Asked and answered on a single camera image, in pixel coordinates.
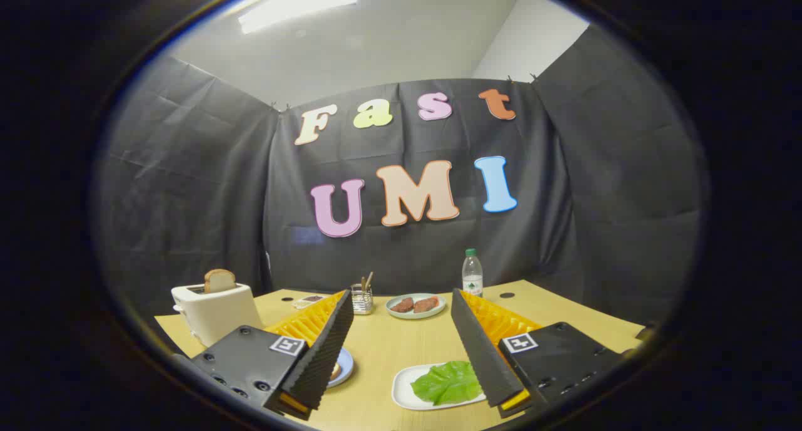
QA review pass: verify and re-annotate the green lettuce leaf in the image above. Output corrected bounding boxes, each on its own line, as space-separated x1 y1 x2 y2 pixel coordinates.
410 360 484 407

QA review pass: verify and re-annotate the ceiling light panel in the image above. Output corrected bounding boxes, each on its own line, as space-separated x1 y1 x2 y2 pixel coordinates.
238 0 358 34

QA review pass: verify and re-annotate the blue round plate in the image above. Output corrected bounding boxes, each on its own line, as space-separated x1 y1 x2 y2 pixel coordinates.
326 346 355 389

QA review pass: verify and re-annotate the metal mesh cup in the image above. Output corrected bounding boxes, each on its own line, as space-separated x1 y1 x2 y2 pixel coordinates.
351 284 374 315

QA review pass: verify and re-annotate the clear water bottle green cap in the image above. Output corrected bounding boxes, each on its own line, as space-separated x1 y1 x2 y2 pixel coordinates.
462 249 484 298

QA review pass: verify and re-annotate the green round plate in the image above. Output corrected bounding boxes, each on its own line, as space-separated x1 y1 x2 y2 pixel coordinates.
385 293 447 320

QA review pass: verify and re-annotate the brown crust bread slice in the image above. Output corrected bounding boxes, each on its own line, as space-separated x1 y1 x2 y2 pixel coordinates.
204 269 237 294

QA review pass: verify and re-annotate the white toaster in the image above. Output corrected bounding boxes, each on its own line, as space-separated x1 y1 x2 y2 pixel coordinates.
171 283 264 348

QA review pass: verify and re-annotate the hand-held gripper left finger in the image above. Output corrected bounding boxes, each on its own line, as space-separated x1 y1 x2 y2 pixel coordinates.
187 288 355 422

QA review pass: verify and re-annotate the white square plate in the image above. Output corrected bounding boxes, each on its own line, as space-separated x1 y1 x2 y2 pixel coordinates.
392 362 488 412

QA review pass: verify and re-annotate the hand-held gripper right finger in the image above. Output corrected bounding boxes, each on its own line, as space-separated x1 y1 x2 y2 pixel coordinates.
450 287 627 419

